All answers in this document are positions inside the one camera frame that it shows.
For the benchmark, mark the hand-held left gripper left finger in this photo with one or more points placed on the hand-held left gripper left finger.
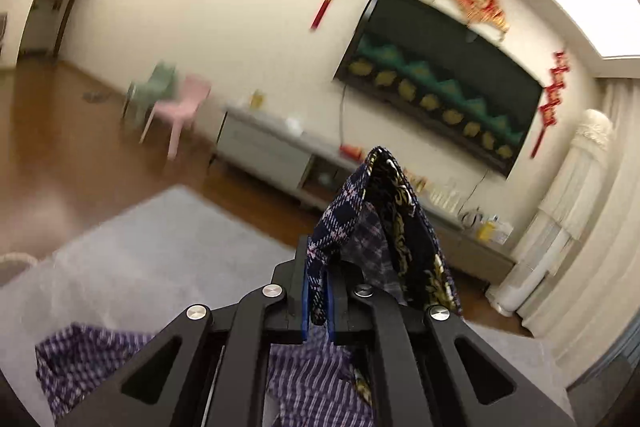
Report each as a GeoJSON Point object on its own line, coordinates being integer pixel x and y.
{"type": "Point", "coordinates": [292, 302]}

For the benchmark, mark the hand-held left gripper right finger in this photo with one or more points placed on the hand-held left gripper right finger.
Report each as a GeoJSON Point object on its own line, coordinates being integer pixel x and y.
{"type": "Point", "coordinates": [345, 309]}

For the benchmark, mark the navy plaid shirt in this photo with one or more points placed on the navy plaid shirt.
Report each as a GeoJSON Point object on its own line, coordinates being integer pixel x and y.
{"type": "Point", "coordinates": [395, 207]}

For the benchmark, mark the gold ornament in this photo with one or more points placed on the gold ornament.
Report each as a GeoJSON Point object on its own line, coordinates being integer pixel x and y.
{"type": "Point", "coordinates": [417, 184]}

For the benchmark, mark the set of glass cups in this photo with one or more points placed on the set of glass cups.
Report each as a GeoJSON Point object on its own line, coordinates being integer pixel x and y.
{"type": "Point", "coordinates": [446, 199]}

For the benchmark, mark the electric kettle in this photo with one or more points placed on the electric kettle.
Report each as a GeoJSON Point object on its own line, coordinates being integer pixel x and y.
{"type": "Point", "coordinates": [471, 218]}

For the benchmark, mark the red fruit plate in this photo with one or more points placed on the red fruit plate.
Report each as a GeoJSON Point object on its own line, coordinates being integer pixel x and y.
{"type": "Point", "coordinates": [351, 152]}

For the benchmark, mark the yellow box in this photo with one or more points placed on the yellow box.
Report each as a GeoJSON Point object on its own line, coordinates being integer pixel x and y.
{"type": "Point", "coordinates": [485, 231]}

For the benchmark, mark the grey television cabinet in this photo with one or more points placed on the grey television cabinet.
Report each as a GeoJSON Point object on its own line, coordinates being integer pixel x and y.
{"type": "Point", "coordinates": [260, 142]}

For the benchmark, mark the white boxes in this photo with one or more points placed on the white boxes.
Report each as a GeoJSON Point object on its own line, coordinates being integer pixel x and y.
{"type": "Point", "coordinates": [503, 232]}

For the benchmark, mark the gold cup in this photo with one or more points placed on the gold cup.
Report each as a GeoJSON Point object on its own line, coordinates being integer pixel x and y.
{"type": "Point", "coordinates": [257, 100]}

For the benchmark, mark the pink plastic chair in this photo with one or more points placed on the pink plastic chair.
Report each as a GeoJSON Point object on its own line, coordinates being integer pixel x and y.
{"type": "Point", "coordinates": [182, 99]}

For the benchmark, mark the green plastic chair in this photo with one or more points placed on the green plastic chair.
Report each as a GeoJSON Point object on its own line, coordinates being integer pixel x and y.
{"type": "Point", "coordinates": [157, 82]}

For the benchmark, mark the air conditioner with lace cover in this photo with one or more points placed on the air conditioner with lace cover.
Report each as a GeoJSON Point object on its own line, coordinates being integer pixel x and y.
{"type": "Point", "coordinates": [575, 187]}

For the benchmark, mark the cream curtain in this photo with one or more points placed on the cream curtain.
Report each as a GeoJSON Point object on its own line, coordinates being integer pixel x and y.
{"type": "Point", "coordinates": [610, 257]}

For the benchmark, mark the wall television with printed cover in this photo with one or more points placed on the wall television with printed cover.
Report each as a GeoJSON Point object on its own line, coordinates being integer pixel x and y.
{"type": "Point", "coordinates": [440, 72]}

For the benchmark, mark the red fan wall decoration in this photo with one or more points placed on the red fan wall decoration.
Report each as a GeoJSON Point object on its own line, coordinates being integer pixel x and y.
{"type": "Point", "coordinates": [475, 2]}

